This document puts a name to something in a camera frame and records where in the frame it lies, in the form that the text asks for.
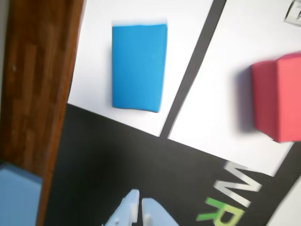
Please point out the blue box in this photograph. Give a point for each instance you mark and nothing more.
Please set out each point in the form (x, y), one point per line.
(138, 70)

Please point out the pink box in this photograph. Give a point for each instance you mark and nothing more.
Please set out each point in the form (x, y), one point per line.
(277, 99)

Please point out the black mat with WROB print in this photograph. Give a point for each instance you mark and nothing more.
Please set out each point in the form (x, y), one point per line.
(117, 153)

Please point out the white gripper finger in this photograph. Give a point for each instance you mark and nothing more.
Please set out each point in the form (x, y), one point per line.
(127, 208)
(155, 215)

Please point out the white paper sheet marked 2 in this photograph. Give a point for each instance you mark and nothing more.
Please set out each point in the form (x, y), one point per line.
(94, 70)

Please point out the white paper sheet marked 1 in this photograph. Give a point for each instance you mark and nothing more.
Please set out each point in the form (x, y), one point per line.
(223, 94)

